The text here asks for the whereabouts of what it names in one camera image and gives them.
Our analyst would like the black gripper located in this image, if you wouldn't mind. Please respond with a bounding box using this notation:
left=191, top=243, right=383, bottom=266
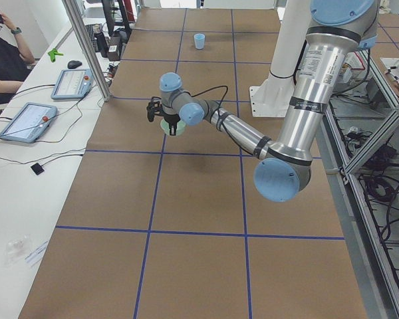
left=146, top=96, right=180, bottom=136

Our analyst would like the green ceramic bowl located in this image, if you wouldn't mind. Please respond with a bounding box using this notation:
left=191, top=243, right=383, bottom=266
left=160, top=120, right=186, bottom=136

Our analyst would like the light blue plastic cup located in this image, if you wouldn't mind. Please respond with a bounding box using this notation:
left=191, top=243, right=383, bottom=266
left=194, top=33, right=205, bottom=50

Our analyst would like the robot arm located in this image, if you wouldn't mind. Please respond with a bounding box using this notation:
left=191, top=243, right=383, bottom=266
left=147, top=1, right=380, bottom=202

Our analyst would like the brown paper table cover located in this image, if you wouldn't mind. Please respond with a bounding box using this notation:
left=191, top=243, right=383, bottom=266
left=20, top=9, right=367, bottom=318

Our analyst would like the far teach pendant tablet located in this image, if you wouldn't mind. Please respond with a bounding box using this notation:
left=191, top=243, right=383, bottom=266
left=51, top=69, right=93, bottom=100

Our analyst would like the teach pendant tablet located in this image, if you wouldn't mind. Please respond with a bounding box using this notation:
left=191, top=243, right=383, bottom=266
left=51, top=69, right=93, bottom=100
left=0, top=102, right=58, bottom=144

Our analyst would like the black computer mouse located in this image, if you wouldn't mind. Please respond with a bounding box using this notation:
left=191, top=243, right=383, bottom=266
left=67, top=60, right=82, bottom=69

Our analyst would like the green plastic clamp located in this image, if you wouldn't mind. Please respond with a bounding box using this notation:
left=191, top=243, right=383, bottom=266
left=47, top=48, right=64, bottom=62

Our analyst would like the near teach pendant tablet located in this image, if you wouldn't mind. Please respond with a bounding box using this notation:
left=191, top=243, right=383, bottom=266
left=0, top=102, right=58, bottom=144

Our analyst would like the small black square puck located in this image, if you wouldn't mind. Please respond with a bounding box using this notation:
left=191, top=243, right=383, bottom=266
left=31, top=163, right=44, bottom=175

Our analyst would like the seated person in black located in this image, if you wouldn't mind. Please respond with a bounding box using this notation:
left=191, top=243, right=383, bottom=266
left=0, top=13, right=35, bottom=104

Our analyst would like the clear plastic bag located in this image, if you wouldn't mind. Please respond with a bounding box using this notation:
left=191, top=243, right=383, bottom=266
left=4, top=235, right=32, bottom=266

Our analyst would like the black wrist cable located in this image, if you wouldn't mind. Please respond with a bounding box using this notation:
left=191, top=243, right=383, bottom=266
left=189, top=85, right=229, bottom=104

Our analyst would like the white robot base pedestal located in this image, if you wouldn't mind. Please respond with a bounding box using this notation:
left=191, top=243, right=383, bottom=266
left=249, top=0, right=311, bottom=118

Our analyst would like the aluminium frame post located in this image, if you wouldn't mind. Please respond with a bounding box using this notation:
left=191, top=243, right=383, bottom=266
left=62, top=0, right=111, bottom=102

